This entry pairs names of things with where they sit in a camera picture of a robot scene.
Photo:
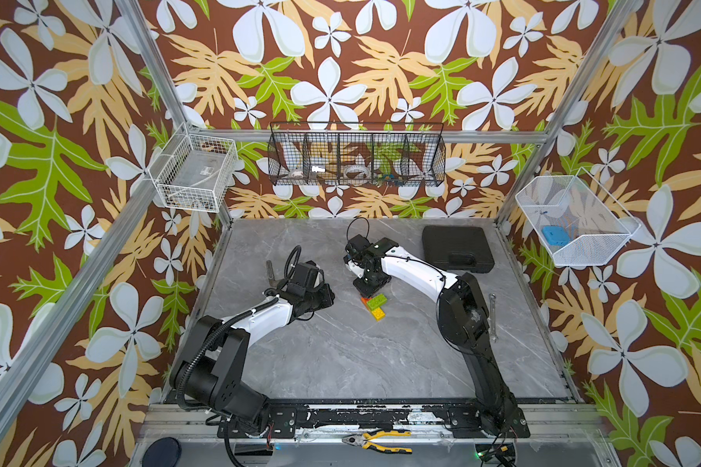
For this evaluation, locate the lime green lego brick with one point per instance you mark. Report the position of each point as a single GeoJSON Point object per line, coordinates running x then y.
{"type": "Point", "coordinates": [376, 302]}

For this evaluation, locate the black mounting rail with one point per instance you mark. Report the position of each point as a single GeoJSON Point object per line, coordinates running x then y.
{"type": "Point", "coordinates": [460, 417]}

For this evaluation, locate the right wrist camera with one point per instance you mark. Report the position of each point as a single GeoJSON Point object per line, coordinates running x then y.
{"type": "Point", "coordinates": [355, 258]}

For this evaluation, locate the white wire basket left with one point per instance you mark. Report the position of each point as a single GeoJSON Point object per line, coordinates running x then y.
{"type": "Point", "coordinates": [194, 169]}

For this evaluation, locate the yellow lego brick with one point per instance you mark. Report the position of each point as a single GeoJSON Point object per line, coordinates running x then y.
{"type": "Point", "coordinates": [378, 314]}

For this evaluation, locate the white wire basket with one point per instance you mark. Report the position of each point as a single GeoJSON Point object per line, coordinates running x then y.
{"type": "Point", "coordinates": [194, 169]}
{"type": "Point", "coordinates": [598, 223]}

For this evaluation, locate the black round disc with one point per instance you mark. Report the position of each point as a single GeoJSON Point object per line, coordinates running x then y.
{"type": "Point", "coordinates": [165, 452]}

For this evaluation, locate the blue object in basket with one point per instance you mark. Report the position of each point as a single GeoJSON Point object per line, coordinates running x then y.
{"type": "Point", "coordinates": [556, 236]}

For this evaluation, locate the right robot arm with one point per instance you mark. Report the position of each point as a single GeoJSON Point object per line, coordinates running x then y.
{"type": "Point", "coordinates": [462, 318]}

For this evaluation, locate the black plastic tool case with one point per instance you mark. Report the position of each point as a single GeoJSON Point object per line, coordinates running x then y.
{"type": "Point", "coordinates": [457, 248]}

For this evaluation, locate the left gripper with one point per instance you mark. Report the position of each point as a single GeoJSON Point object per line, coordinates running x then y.
{"type": "Point", "coordinates": [328, 300]}

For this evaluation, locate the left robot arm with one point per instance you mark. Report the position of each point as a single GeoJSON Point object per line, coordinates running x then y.
{"type": "Point", "coordinates": [208, 374]}

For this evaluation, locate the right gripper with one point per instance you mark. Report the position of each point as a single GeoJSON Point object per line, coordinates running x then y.
{"type": "Point", "coordinates": [362, 291]}

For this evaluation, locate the black wire basket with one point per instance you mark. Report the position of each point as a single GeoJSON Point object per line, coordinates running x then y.
{"type": "Point", "coordinates": [356, 154]}

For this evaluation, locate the white wire basket right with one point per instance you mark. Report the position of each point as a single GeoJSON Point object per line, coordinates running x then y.
{"type": "Point", "coordinates": [598, 223]}

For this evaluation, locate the grey metal tool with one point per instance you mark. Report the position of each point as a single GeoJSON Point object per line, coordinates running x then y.
{"type": "Point", "coordinates": [272, 279]}

